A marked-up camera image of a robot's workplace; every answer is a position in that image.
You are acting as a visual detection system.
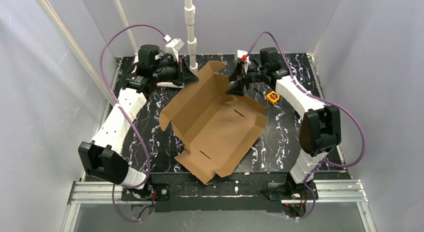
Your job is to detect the brown cardboard box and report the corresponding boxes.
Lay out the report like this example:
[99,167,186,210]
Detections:
[159,60,268,184]

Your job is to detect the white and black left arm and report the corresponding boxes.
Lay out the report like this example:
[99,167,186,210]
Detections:
[78,39,199,190]

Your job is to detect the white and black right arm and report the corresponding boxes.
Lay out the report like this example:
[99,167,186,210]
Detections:
[225,47,341,185]

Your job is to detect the yellow tape measure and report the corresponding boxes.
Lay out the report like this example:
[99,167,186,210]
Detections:
[265,91,280,105]

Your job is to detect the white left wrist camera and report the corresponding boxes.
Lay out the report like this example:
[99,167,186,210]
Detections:
[163,34,185,61]

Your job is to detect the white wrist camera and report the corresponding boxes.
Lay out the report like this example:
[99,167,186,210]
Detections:
[163,34,185,61]
[234,49,249,66]

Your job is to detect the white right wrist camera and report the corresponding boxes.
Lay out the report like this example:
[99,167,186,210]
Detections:
[234,49,249,66]

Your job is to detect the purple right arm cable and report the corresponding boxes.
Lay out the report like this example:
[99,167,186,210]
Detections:
[246,31,367,221]

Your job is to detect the white pvc pipe frame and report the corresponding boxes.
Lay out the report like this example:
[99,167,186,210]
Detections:
[29,0,200,107]

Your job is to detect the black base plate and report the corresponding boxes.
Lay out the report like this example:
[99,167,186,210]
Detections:
[120,172,320,214]

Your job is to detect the aluminium rail frame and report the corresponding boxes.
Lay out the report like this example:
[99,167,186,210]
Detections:
[62,179,376,232]

